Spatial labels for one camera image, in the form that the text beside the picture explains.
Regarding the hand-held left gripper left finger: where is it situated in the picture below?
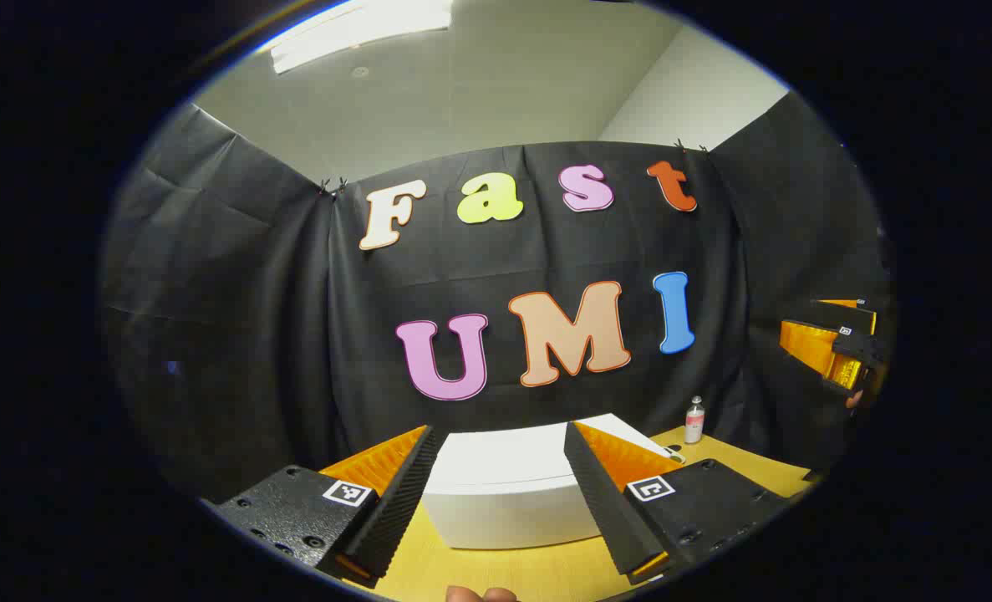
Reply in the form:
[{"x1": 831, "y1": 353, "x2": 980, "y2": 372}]
[{"x1": 203, "y1": 425, "x2": 442, "y2": 590}]

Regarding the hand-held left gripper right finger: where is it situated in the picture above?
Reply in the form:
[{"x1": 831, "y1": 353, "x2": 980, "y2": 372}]
[{"x1": 564, "y1": 421, "x2": 797, "y2": 586}]

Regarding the white microwave oven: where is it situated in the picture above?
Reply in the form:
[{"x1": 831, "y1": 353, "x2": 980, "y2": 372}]
[{"x1": 422, "y1": 413, "x2": 672, "y2": 550}]

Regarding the black backdrop cloth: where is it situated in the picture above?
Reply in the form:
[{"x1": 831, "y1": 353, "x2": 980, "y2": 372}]
[{"x1": 103, "y1": 92, "x2": 893, "y2": 503}]

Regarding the ceiling light panel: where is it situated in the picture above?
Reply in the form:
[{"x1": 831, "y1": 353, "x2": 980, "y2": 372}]
[{"x1": 270, "y1": 0, "x2": 455, "y2": 74}]

